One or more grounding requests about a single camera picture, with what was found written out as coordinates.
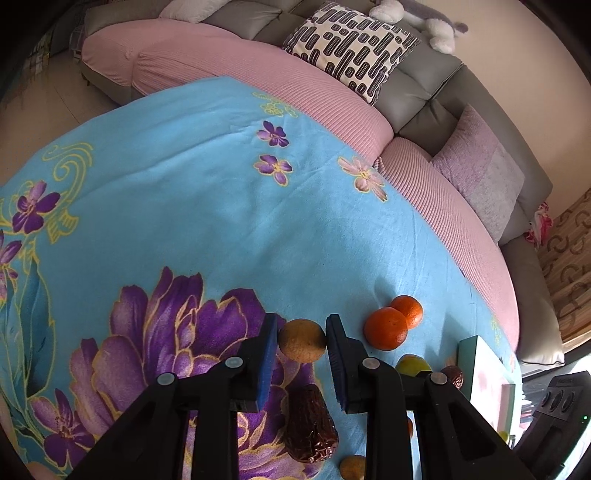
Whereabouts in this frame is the black white patterned pillow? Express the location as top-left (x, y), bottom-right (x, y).
top-left (281, 0), bottom-right (422, 105)

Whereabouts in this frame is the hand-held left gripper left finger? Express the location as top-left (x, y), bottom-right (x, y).
top-left (65, 313), bottom-right (280, 480)

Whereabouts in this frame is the brown patterned curtain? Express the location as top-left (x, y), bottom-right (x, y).
top-left (538, 185), bottom-right (591, 347)

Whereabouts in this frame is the pink sofa seat cover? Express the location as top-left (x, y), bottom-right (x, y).
top-left (82, 21), bottom-right (394, 155)
top-left (379, 137), bottom-right (521, 356)

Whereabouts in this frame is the blue floral blanket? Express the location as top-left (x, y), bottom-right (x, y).
top-left (0, 76), bottom-right (522, 480)

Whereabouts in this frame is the large dark date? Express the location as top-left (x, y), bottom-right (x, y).
top-left (283, 384), bottom-right (339, 463)

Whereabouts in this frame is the brown round fruit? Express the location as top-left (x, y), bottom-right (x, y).
top-left (278, 318), bottom-right (328, 363)

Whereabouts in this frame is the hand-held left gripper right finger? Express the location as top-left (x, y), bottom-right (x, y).
top-left (325, 314), bottom-right (527, 480)

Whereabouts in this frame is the grey sofa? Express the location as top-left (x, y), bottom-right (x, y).
top-left (69, 0), bottom-right (566, 370)

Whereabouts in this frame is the lilac pillow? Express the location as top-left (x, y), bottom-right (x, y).
top-left (431, 104), bottom-right (527, 245)

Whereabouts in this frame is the white plush toy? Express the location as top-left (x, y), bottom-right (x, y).
top-left (369, 0), bottom-right (469, 51)

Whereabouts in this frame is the teal tray with white inside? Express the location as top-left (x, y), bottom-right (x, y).
top-left (457, 335), bottom-right (517, 435)

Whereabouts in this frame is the tan oblong fruit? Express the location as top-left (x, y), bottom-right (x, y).
top-left (339, 455), bottom-right (367, 480)

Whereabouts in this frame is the pink floral cloth on armrest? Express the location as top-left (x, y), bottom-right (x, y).
top-left (526, 202), bottom-right (553, 248)

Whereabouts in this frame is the small dark date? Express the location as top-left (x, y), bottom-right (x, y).
top-left (440, 364), bottom-right (465, 392)

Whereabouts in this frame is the orange tangerine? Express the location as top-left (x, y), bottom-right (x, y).
top-left (363, 307), bottom-right (409, 352)
top-left (390, 295), bottom-right (424, 330)

